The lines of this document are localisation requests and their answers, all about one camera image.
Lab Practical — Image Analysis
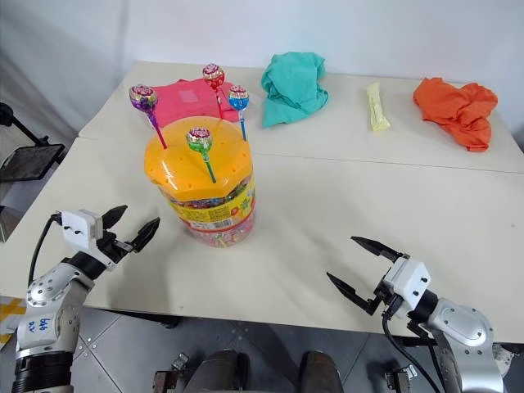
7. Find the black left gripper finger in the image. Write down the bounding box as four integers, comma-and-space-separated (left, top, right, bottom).
102, 205, 129, 236
131, 216, 161, 254

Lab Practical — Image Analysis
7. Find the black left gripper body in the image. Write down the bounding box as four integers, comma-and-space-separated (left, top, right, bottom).
96, 231, 136, 271

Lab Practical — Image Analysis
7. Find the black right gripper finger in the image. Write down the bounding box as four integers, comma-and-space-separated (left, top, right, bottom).
325, 271, 381, 316
350, 235, 411, 265

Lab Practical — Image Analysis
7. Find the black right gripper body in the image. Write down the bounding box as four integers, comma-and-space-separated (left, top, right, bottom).
370, 280, 406, 320

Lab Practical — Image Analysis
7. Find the orange-lidded lollipop jar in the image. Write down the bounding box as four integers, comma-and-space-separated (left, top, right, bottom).
142, 115, 257, 250

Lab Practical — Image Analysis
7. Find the green wrapped lollipop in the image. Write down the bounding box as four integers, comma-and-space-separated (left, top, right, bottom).
185, 126, 218, 184

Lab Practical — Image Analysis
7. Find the purple wrapped lollipop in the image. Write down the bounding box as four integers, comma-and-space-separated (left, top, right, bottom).
129, 84, 169, 151

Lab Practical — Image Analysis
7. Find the blue wrapped lollipop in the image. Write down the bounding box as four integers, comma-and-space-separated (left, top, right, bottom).
227, 84, 251, 142

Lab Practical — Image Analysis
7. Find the red wrapped lollipop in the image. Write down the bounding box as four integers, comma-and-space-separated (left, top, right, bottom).
201, 62, 227, 122

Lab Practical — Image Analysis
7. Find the dark rounded shape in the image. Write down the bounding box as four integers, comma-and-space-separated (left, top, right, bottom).
300, 350, 346, 393
191, 349, 251, 393

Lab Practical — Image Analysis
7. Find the black stand with tray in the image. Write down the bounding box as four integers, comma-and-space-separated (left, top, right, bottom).
0, 101, 66, 183

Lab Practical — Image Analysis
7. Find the pink folded cloth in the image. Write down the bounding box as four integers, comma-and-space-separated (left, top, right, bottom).
148, 78, 243, 126

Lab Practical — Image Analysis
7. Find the yellow snack packet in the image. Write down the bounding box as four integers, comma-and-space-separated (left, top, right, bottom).
364, 82, 392, 133

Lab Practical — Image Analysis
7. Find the orange crumpled cloth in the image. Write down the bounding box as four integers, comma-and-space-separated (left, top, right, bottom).
412, 76, 499, 153

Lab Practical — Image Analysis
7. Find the teal crumpled cloth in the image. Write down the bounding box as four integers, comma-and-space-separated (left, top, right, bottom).
260, 51, 330, 130

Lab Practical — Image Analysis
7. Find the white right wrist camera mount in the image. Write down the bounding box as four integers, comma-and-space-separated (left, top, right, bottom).
382, 255, 432, 309

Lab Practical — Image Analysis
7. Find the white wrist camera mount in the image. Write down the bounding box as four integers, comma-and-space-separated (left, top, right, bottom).
382, 255, 432, 309
60, 209, 103, 251

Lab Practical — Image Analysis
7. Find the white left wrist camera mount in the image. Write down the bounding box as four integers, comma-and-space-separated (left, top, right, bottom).
60, 209, 103, 251

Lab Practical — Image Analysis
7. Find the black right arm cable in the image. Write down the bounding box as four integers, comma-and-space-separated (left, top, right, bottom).
382, 309, 437, 362

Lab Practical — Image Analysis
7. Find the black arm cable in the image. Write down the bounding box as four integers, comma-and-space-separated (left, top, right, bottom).
27, 212, 63, 288
382, 309, 437, 362

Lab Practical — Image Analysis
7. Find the metal table caster bracket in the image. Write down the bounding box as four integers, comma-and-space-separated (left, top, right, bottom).
152, 353, 190, 393
383, 365, 419, 393

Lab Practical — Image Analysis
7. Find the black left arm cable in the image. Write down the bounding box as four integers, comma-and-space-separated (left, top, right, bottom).
27, 212, 63, 288

